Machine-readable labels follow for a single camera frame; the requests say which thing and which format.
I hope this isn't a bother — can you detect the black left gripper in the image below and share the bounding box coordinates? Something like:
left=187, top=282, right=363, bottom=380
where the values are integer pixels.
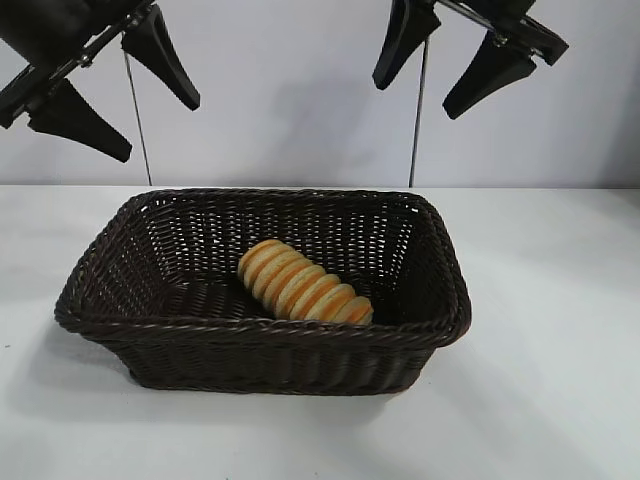
left=0, top=0, right=202, bottom=164

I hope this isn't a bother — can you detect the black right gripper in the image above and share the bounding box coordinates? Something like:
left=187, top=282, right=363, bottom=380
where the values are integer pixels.
left=371, top=0, right=571, bottom=121

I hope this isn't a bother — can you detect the long striped twisted bread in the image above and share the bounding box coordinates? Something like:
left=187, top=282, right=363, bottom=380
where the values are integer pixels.
left=237, top=238, right=375, bottom=326

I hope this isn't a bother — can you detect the dark brown woven wicker basket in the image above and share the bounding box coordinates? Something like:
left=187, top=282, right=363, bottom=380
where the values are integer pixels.
left=53, top=187, right=474, bottom=397

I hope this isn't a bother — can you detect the thin dark vertical rod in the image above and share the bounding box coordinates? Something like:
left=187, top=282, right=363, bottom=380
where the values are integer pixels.
left=126, top=49, right=153, bottom=184
left=408, top=37, right=430, bottom=187

